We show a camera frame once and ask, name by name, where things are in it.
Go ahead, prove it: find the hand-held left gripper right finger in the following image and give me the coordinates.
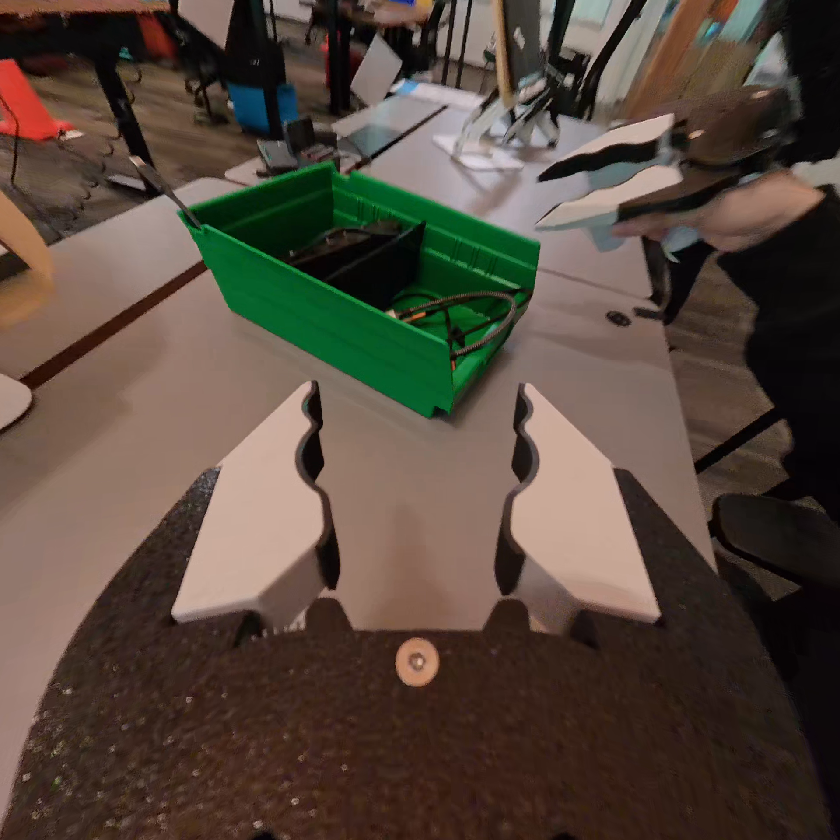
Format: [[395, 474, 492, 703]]
[[494, 382, 662, 635]]

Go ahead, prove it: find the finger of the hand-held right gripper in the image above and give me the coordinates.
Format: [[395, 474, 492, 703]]
[[533, 165, 686, 232], [537, 113, 680, 185]]

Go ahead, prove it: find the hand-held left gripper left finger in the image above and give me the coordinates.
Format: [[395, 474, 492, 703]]
[[171, 381, 342, 632]]

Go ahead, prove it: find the grey braided cable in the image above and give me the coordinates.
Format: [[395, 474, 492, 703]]
[[449, 292, 521, 361]]

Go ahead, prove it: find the green plastic bin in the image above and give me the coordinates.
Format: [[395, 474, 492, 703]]
[[177, 161, 542, 419]]

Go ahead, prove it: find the black cable orange plug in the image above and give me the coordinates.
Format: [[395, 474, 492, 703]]
[[387, 289, 513, 329]]

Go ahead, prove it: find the dark grey usb hub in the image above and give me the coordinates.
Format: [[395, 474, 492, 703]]
[[289, 222, 403, 266]]

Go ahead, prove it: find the person's right hand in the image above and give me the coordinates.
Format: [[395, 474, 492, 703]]
[[612, 174, 826, 256]]

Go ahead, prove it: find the white blue paper sheet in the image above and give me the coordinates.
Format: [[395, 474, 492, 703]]
[[392, 77, 488, 111]]

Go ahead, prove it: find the black bin divider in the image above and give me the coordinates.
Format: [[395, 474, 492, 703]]
[[325, 222, 427, 312]]

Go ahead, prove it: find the grey tablet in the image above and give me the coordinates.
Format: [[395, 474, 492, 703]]
[[331, 95, 448, 160]]

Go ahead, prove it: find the white stand base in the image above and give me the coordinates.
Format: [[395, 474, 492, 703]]
[[0, 373, 34, 432]]

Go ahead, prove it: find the small black device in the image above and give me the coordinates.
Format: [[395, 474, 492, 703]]
[[255, 117, 340, 177]]

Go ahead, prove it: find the thin black strip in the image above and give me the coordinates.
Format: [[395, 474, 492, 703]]
[[126, 155, 206, 232]]

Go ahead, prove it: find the blue box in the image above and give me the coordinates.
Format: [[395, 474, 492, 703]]
[[226, 82, 301, 140]]

